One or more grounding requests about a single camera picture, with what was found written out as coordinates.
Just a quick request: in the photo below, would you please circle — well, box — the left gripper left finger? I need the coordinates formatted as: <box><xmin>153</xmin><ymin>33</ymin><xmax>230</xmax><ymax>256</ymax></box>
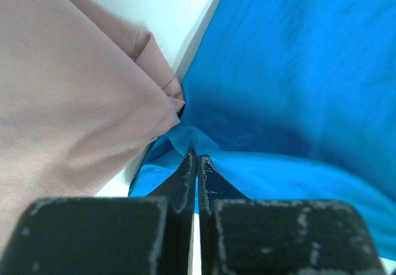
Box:
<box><xmin>149</xmin><ymin>150</ymin><xmax>196</xmax><ymax>274</ymax></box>

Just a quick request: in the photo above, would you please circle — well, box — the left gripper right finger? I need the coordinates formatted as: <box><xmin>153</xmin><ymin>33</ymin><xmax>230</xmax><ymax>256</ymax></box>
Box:
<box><xmin>197</xmin><ymin>156</ymin><xmax>248</xmax><ymax>274</ymax></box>

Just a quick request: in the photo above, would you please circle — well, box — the blue t shirt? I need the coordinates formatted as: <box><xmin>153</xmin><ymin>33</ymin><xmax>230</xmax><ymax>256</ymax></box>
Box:
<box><xmin>129</xmin><ymin>0</ymin><xmax>395</xmax><ymax>260</ymax></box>

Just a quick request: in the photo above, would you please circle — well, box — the folded pink t shirt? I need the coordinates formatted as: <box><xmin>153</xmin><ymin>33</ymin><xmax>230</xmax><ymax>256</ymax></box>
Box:
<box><xmin>1</xmin><ymin>0</ymin><xmax>184</xmax><ymax>246</ymax></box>

